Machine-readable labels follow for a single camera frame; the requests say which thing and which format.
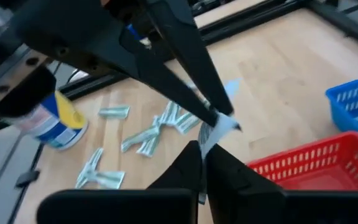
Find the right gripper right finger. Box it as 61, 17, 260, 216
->
206, 144, 287, 224

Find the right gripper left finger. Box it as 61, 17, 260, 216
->
147, 139, 204, 192

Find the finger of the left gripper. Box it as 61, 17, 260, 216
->
141, 0, 235, 116
12, 0, 219, 128

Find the green striped bandage wrapper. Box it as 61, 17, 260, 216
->
121, 126, 161, 153
98, 105, 131, 120
135, 136, 163, 158
175, 111, 202, 136
88, 170, 126, 190
154, 101, 183, 127
75, 147, 104, 190

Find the white-lidded wipes canister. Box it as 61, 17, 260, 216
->
1, 90, 89, 151

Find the red plastic basket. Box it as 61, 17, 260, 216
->
247, 130, 358, 192

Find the blue plastic basket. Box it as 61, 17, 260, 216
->
325, 72, 358, 150

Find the black aluminium table frame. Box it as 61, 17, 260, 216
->
7, 0, 358, 224

